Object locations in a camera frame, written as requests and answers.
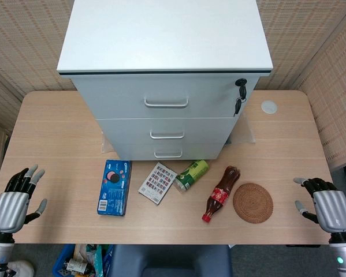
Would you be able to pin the dark blue chair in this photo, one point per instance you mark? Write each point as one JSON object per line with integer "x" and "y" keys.
{"x": 172, "y": 261}

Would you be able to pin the white round grommet cap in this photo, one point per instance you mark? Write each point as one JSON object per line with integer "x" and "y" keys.
{"x": 269, "y": 106}

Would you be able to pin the red-capped cola bottle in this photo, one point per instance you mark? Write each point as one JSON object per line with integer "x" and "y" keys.
{"x": 223, "y": 190}

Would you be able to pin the blue plastic bin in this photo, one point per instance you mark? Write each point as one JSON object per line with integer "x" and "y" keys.
{"x": 60, "y": 264}

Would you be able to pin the patterned card pack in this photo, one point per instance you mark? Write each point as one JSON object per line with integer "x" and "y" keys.
{"x": 157, "y": 184}

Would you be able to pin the white shoe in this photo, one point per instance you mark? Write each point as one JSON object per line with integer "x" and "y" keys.
{"x": 21, "y": 268}

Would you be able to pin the black hanging key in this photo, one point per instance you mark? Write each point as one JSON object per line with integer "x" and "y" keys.
{"x": 237, "y": 107}

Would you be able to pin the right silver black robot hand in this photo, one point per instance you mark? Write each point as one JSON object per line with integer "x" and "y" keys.
{"x": 333, "y": 209}

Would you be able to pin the black key in lock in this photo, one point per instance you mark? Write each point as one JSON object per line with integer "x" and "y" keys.
{"x": 242, "y": 88}

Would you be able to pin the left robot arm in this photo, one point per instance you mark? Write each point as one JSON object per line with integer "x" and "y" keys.
{"x": 0, "y": 249}

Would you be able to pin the green drink can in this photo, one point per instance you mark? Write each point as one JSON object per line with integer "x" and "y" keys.
{"x": 191, "y": 174}

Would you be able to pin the round woven brown coaster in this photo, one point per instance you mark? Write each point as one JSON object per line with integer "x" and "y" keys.
{"x": 253, "y": 202}

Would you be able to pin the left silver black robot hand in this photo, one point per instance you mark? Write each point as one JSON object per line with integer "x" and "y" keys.
{"x": 12, "y": 207}

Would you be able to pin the white three-drawer cabinet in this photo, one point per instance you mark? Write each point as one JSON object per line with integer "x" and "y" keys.
{"x": 164, "y": 34}

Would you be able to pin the blue Oreo cookie box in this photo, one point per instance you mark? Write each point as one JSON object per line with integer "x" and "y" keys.
{"x": 113, "y": 190}

